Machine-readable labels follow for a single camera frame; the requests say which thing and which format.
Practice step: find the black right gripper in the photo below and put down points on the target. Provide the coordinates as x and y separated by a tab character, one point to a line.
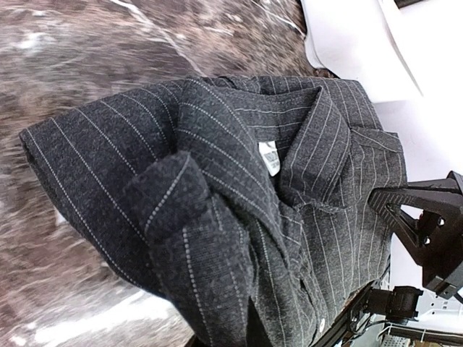
428	216

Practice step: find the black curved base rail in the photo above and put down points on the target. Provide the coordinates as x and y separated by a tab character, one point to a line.
346	322

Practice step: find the black mounted camera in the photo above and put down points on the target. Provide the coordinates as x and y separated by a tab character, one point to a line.
397	306

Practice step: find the black pinstriped long sleeve shirt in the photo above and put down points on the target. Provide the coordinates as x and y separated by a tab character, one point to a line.
241	200

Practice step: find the white plastic bin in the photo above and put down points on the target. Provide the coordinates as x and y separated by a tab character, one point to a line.
365	41

